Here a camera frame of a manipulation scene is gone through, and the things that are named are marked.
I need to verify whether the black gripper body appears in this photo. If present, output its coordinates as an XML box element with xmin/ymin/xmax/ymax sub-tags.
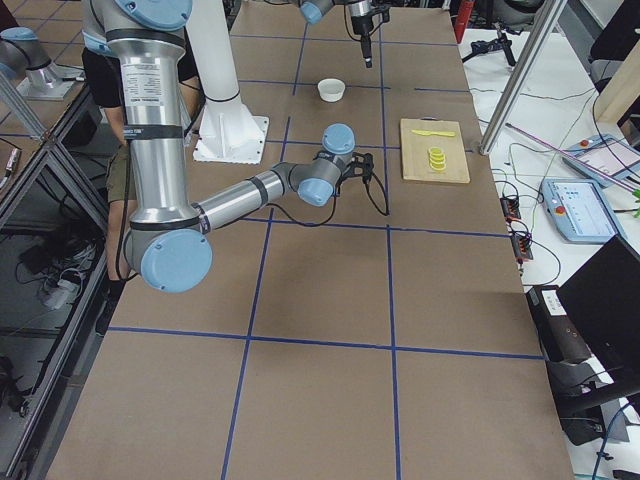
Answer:
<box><xmin>350</xmin><ymin>15</ymin><xmax>374</xmax><ymax>41</ymax></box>

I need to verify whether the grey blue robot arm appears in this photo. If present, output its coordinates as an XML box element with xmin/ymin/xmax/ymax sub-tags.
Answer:
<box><xmin>299</xmin><ymin>0</ymin><xmax>377</xmax><ymax>69</ymax></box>
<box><xmin>83</xmin><ymin>1</ymin><xmax>355</xmax><ymax>293</ymax></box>

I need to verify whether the white ceramic bowl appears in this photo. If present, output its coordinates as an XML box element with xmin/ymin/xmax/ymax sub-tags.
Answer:
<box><xmin>317</xmin><ymin>78</ymin><xmax>346</xmax><ymax>103</ymax></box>

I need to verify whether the yellow plastic knife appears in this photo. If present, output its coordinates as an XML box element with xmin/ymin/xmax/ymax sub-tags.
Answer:
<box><xmin>411</xmin><ymin>129</ymin><xmax>456</xmax><ymax>138</ymax></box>

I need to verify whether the bamboo cutting board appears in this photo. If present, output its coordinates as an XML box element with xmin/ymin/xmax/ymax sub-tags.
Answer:
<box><xmin>400</xmin><ymin>118</ymin><xmax>470</xmax><ymax>184</ymax></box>

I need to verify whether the reacher grabber stick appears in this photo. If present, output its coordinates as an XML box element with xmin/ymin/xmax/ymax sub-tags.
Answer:
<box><xmin>506</xmin><ymin>123</ymin><xmax>639</xmax><ymax>197</ymax></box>

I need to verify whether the seated person black shirt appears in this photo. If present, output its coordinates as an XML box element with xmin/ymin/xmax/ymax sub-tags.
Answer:
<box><xmin>81</xmin><ymin>47</ymin><xmax>204</xmax><ymax>281</ymax></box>

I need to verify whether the teach pendant far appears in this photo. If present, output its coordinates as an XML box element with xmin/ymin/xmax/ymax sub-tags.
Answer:
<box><xmin>566</xmin><ymin>134</ymin><xmax>639</xmax><ymax>180</ymax></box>

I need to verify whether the teach pendant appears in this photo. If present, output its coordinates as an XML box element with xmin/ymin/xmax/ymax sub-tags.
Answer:
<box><xmin>540</xmin><ymin>178</ymin><xmax>626</xmax><ymax>245</ymax></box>
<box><xmin>566</xmin><ymin>134</ymin><xmax>639</xmax><ymax>180</ymax></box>

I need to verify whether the teach pendant near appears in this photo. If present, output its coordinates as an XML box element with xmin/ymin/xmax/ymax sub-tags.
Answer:
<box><xmin>540</xmin><ymin>178</ymin><xmax>626</xmax><ymax>245</ymax></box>

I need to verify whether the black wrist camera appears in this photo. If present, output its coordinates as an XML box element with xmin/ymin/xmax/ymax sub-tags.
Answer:
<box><xmin>372</xmin><ymin>4</ymin><xmax>390</xmax><ymax>23</ymax></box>
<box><xmin>342</xmin><ymin>152</ymin><xmax>374</xmax><ymax>185</ymax></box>

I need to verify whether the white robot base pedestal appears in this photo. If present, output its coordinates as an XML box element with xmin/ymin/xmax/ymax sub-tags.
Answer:
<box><xmin>187</xmin><ymin>0</ymin><xmax>269</xmax><ymax>164</ymax></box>

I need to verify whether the aluminium frame post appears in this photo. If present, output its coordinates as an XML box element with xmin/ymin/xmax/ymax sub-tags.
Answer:
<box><xmin>479</xmin><ymin>0</ymin><xmax>567</xmax><ymax>155</ymax></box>

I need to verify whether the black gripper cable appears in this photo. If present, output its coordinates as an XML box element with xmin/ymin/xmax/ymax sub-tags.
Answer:
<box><xmin>264</xmin><ymin>169</ymin><xmax>392</xmax><ymax>227</ymax></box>

